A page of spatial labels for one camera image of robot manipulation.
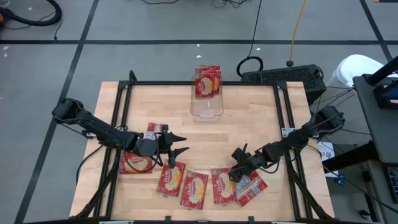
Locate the black arm base cable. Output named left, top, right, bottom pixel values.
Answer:
left=75, top=143, right=108, bottom=186

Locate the white chair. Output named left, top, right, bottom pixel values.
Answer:
left=334, top=54, right=398, bottom=88

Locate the black monitor mount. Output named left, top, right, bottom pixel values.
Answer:
left=363, top=55, right=398, bottom=110

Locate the clear plastic basket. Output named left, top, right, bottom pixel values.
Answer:
left=189, top=73, right=224, bottom=123

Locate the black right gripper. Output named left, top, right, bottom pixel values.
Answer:
left=228, top=142, right=266, bottom=184

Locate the white paper sheet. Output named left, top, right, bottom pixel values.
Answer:
left=317, top=141, right=336, bottom=179

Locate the black cable with coil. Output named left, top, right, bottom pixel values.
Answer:
left=236, top=0, right=264, bottom=78

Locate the black vacuum hose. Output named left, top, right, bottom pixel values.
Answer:
left=0, top=0, right=62, bottom=27

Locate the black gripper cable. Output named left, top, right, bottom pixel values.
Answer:
left=256, top=157, right=282, bottom=175
left=123, top=124, right=164, bottom=174

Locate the tangled black cable bundle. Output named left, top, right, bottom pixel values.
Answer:
left=211, top=0, right=251, bottom=9

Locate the black computer case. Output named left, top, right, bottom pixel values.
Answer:
left=241, top=63, right=327, bottom=106

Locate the long yellow cable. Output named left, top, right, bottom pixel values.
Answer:
left=288, top=0, right=308, bottom=67

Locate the black floor cable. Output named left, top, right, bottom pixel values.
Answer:
left=139, top=0, right=181, bottom=5

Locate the grey desk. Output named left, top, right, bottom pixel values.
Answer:
left=353, top=74, right=398, bottom=164

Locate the black aluminium table frame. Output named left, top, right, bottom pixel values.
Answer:
left=73, top=70, right=336, bottom=224

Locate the dark keyboard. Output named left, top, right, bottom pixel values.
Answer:
left=387, top=167, right=398, bottom=203

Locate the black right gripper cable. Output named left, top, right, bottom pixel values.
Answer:
left=256, top=157, right=282, bottom=175

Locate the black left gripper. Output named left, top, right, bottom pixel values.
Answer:
left=156, top=124, right=190, bottom=169

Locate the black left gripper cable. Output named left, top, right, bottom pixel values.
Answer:
left=123, top=124, right=164, bottom=174

